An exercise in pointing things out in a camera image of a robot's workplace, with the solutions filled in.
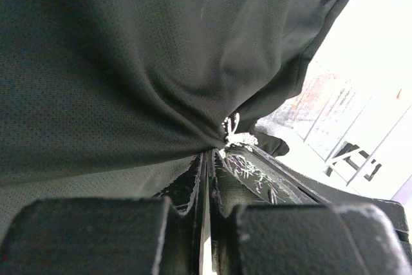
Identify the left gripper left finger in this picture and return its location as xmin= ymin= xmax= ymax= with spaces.
xmin=1 ymin=155 xmax=205 ymax=274

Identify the black garment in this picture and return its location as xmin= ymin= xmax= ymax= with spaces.
xmin=1 ymin=0 xmax=349 ymax=233

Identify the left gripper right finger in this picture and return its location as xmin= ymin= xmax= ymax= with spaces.
xmin=207 ymin=147 xmax=411 ymax=274

